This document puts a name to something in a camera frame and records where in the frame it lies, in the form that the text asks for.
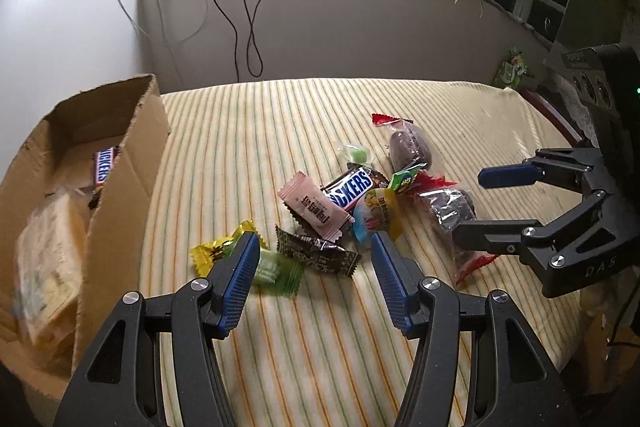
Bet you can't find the clear bread packet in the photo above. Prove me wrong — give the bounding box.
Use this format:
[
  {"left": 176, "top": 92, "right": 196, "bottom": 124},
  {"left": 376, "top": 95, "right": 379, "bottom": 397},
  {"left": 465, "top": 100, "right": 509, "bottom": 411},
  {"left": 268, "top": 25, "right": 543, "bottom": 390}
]
[{"left": 14, "top": 187, "right": 101, "bottom": 348}]

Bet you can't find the brown chocolate bar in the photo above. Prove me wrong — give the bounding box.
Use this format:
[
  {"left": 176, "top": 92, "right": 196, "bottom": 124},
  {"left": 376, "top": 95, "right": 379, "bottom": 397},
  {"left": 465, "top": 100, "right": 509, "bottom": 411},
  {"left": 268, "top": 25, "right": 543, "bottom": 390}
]
[
  {"left": 92, "top": 146, "right": 122, "bottom": 186},
  {"left": 320, "top": 164, "right": 390, "bottom": 212}
]

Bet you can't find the green snack bag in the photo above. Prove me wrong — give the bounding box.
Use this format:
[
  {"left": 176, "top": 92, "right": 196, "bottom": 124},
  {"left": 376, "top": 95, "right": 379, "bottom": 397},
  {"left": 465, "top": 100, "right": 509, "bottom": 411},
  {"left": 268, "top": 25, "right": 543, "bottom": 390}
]
[{"left": 492, "top": 47, "right": 532, "bottom": 88}]

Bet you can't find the white lace cloth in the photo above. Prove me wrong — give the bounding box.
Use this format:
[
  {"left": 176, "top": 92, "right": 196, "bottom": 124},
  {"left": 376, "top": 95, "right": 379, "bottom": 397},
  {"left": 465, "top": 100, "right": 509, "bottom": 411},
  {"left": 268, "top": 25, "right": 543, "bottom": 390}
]
[{"left": 550, "top": 74, "right": 598, "bottom": 145}]

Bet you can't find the yellow candy packet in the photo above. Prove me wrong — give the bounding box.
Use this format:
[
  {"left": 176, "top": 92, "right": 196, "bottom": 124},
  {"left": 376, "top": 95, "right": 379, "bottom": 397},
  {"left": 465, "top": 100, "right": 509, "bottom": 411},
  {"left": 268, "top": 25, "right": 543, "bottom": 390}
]
[{"left": 190, "top": 221, "right": 256, "bottom": 275}]

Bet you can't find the cardboard box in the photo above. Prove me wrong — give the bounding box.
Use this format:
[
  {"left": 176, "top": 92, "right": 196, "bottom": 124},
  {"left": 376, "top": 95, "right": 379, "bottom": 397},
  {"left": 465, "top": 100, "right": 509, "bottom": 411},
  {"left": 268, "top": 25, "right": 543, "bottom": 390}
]
[{"left": 0, "top": 74, "right": 171, "bottom": 413}]

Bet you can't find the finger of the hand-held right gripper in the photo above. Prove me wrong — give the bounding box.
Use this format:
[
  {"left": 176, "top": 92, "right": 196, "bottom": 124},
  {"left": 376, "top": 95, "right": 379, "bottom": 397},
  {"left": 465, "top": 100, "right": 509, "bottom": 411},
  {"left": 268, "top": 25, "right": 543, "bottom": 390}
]
[
  {"left": 451, "top": 189, "right": 613, "bottom": 278},
  {"left": 477, "top": 148, "right": 601, "bottom": 195}
]

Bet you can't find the black cable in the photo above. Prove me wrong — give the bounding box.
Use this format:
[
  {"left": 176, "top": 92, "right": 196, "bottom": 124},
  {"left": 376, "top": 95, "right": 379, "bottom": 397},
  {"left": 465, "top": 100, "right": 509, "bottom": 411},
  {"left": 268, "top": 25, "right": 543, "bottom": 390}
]
[{"left": 211, "top": 0, "right": 286, "bottom": 80}]

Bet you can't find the pink snack packet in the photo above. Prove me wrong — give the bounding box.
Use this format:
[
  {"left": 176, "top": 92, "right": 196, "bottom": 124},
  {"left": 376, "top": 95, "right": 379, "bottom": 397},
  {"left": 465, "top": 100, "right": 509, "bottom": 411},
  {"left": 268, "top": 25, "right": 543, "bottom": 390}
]
[{"left": 278, "top": 171, "right": 353, "bottom": 242}]

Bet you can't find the round yellow snack packet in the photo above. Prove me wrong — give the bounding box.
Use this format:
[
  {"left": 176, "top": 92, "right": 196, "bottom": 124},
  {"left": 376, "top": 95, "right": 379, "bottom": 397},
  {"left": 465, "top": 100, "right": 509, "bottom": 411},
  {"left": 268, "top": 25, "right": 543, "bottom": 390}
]
[{"left": 350, "top": 188, "right": 401, "bottom": 248}]

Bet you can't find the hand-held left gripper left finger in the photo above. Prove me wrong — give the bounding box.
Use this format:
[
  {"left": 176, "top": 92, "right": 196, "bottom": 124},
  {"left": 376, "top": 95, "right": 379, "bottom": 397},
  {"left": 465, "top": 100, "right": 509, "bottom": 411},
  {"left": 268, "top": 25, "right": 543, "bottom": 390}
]
[{"left": 52, "top": 231, "right": 262, "bottom": 427}]

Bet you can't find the dark brown candy wrapper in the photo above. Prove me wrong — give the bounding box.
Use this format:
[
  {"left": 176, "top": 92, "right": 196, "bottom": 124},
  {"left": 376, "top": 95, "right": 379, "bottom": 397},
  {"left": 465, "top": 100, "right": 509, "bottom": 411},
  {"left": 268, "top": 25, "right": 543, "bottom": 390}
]
[{"left": 275, "top": 224, "right": 362, "bottom": 279}]

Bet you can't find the striped yellow cloth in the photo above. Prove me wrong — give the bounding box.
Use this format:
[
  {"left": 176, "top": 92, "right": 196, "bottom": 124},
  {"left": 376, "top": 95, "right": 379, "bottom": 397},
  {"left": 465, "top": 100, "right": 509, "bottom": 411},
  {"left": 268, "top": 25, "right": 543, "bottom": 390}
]
[{"left": 137, "top": 77, "right": 596, "bottom": 427}]

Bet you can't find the red-ended date packet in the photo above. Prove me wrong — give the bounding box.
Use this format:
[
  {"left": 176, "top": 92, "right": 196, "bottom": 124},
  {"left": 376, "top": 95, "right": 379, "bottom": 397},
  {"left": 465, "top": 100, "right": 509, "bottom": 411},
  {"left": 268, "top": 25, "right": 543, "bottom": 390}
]
[
  {"left": 371, "top": 113, "right": 433, "bottom": 172},
  {"left": 412, "top": 172, "right": 498, "bottom": 285}
]

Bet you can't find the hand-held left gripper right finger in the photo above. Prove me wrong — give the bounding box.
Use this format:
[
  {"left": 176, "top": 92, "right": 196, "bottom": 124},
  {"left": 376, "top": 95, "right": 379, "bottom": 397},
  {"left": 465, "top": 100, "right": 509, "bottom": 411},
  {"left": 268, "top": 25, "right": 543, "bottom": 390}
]
[{"left": 370, "top": 232, "right": 583, "bottom": 427}]

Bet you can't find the small clear green candy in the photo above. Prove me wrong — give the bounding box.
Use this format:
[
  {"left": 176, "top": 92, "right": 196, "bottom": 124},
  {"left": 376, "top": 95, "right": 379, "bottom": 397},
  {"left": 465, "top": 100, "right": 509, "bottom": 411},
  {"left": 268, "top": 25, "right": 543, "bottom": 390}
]
[{"left": 336, "top": 141, "right": 373, "bottom": 168}]

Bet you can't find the small bright green packet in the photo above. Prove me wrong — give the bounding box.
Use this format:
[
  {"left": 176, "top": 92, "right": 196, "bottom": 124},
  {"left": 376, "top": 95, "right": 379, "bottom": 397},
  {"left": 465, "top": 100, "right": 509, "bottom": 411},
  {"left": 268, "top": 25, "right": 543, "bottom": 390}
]
[{"left": 387, "top": 168, "right": 421, "bottom": 194}]

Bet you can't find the green candy packet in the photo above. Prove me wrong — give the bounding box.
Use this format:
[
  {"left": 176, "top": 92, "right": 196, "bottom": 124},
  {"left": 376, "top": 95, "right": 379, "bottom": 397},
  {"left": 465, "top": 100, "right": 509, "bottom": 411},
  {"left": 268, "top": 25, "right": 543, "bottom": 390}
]
[{"left": 252, "top": 247, "right": 306, "bottom": 297}]

